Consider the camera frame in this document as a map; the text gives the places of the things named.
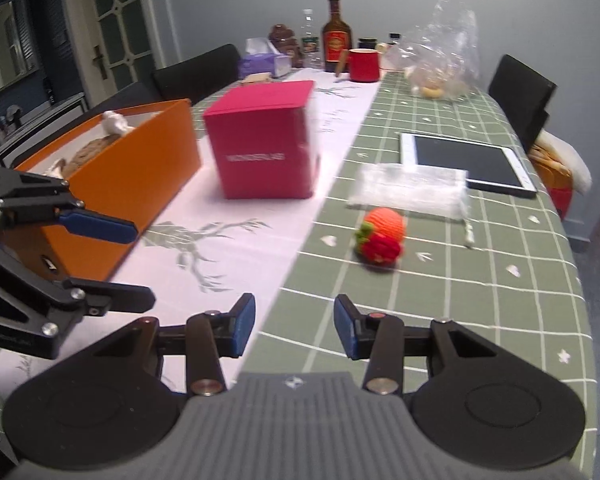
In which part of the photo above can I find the brown plush towel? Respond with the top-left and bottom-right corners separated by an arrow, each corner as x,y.
60,134 -> 120,179

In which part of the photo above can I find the crocheted strawberry toy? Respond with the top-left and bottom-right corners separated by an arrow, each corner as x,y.
355,207 -> 405,266

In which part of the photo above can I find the orange storage box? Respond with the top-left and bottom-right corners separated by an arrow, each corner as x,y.
0,100 -> 201,281

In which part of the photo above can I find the white table runner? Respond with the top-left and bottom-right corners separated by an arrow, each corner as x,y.
0,70 -> 380,401

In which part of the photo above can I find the green checked tablecloth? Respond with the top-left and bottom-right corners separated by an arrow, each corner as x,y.
0,70 -> 598,476

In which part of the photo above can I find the black chair near left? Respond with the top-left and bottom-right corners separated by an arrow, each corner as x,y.
69,79 -> 162,128

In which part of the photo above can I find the black chair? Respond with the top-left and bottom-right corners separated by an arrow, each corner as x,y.
152,44 -> 240,104
488,54 -> 557,153
69,79 -> 162,128

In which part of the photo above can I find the black chair far left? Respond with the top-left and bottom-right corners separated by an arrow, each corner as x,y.
152,44 -> 240,104

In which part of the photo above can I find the red Wonderlab box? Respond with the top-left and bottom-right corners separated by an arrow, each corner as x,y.
202,80 -> 321,200

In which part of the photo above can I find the white tablet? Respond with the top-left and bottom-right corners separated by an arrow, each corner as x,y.
399,132 -> 538,198

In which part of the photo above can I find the glass panel door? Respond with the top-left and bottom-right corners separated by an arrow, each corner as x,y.
62,0 -> 182,106

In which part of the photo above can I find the orange red stool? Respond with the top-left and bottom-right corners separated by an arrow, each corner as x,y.
528,144 -> 573,220

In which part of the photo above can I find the purple tissue box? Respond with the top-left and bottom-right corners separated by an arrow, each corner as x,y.
238,37 -> 292,79

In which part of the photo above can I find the white fluffy cushion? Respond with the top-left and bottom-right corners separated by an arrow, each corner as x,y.
535,129 -> 593,195

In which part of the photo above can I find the brown bear figurine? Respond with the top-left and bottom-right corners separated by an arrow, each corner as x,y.
268,24 -> 303,68

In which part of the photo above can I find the red mug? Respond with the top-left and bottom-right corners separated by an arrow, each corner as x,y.
348,49 -> 380,84

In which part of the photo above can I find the clear water bottle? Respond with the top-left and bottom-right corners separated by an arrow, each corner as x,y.
301,9 -> 322,70

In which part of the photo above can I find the black chair right side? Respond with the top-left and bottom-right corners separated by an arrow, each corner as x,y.
488,54 -> 557,153

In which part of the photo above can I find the clear plastic bag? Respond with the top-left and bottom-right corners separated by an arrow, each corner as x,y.
385,0 -> 479,101

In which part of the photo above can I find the small dark jar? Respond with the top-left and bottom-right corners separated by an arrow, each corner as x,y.
358,38 -> 377,50

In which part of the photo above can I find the brown liquor bottle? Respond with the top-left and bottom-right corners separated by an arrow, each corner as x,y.
322,0 -> 352,73

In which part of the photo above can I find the mesh drawstring pouch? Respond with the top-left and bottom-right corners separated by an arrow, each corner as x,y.
347,164 -> 476,248

